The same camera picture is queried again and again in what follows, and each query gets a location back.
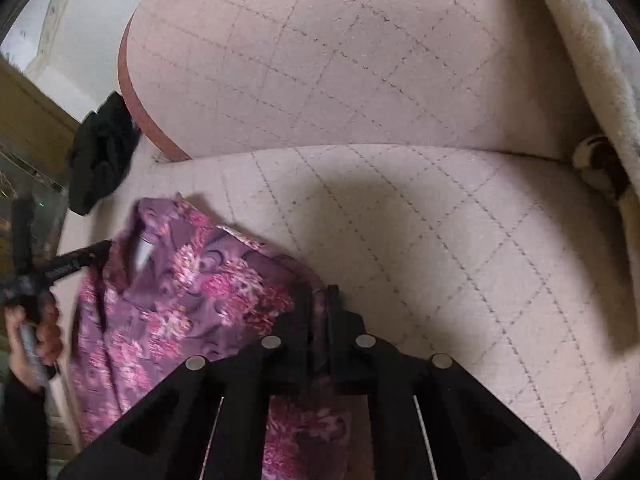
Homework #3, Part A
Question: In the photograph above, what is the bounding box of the purple floral cloth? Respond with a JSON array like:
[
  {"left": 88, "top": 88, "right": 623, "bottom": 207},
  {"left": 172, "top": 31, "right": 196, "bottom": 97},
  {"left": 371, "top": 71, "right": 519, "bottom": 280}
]
[{"left": 63, "top": 196, "right": 352, "bottom": 479}]

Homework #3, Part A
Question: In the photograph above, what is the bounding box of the black clothes pile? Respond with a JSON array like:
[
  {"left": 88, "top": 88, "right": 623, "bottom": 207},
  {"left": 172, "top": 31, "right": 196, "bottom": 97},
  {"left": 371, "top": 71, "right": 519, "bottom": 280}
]
[{"left": 68, "top": 92, "right": 141, "bottom": 216}]

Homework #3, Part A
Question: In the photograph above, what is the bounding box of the person's left hand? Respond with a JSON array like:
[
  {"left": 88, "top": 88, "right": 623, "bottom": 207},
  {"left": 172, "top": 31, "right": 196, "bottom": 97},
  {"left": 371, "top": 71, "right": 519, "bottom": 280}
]
[{"left": 4, "top": 292, "right": 64, "bottom": 392}]

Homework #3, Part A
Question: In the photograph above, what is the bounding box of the wooden glass door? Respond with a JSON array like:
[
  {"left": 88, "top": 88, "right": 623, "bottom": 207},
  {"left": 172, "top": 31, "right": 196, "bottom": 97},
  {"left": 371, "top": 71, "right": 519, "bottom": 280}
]
[{"left": 1, "top": 60, "right": 79, "bottom": 274}]

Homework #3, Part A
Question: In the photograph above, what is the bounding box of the pink quilted mattress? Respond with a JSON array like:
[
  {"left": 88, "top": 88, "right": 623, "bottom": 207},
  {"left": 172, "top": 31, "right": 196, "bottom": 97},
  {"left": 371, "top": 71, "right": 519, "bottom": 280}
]
[{"left": 60, "top": 143, "right": 639, "bottom": 479}]

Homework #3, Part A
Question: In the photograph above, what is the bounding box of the pink cylindrical bolster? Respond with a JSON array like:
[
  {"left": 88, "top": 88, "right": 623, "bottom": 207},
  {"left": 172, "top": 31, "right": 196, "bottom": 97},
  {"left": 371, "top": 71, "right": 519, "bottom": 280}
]
[{"left": 118, "top": 0, "right": 597, "bottom": 160}]

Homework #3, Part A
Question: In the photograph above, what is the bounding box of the cream floral fleece blanket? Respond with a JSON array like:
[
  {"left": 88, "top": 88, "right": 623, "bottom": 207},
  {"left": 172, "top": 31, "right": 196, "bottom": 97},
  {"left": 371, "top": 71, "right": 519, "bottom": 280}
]
[{"left": 519, "top": 0, "right": 640, "bottom": 221}]

